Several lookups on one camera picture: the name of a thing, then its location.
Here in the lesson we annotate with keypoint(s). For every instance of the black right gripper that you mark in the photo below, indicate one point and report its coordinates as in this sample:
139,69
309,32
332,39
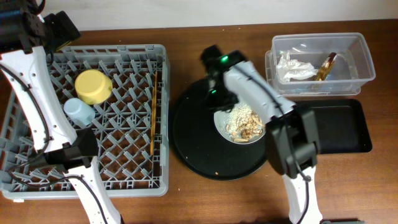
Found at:
222,101

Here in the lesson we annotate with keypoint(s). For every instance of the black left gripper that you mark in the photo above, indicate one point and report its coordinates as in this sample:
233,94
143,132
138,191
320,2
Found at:
58,33

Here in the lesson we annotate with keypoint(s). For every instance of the grey plate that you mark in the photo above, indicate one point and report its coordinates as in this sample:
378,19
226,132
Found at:
220,120

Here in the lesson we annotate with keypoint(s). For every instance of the wooden chopstick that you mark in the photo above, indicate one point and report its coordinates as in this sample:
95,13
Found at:
154,102
151,147

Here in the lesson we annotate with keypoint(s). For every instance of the yellow plastic bowl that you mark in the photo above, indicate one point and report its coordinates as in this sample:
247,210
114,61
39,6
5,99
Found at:
93,87

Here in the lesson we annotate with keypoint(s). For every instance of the white tissue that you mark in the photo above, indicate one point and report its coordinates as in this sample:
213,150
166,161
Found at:
292,70

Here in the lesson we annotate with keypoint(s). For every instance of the light blue plastic cup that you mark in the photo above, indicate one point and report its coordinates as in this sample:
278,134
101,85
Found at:
78,111

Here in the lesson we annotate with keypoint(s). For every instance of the gold foil wrapper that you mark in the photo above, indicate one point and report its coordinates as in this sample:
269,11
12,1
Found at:
326,67

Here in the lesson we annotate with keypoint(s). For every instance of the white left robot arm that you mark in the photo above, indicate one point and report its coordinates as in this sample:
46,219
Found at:
27,39

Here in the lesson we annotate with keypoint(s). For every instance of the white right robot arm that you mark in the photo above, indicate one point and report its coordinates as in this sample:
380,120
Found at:
291,132

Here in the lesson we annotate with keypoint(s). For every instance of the grey dishwasher rack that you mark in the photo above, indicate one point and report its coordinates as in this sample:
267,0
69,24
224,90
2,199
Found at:
122,125

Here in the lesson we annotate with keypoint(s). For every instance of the food scraps on plate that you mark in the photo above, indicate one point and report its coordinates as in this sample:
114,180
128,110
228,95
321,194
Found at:
244,124

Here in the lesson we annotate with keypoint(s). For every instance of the round black tray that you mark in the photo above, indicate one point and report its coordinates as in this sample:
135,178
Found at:
201,147

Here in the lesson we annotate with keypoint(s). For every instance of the clear plastic bin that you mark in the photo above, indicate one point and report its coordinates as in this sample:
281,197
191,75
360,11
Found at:
352,68

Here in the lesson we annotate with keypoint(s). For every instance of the black rectangular tray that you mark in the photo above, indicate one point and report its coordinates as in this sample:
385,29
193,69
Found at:
341,125

